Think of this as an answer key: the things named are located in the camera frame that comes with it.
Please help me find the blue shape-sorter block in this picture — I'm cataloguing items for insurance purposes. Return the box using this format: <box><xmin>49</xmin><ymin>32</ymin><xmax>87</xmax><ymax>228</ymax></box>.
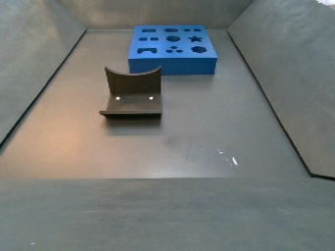
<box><xmin>128</xmin><ymin>25</ymin><xmax>217</xmax><ymax>75</ymax></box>

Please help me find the black curved holder stand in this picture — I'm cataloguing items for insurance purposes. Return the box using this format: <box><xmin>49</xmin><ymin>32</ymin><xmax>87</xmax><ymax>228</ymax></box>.
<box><xmin>100</xmin><ymin>68</ymin><xmax>163</xmax><ymax>118</ymax></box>

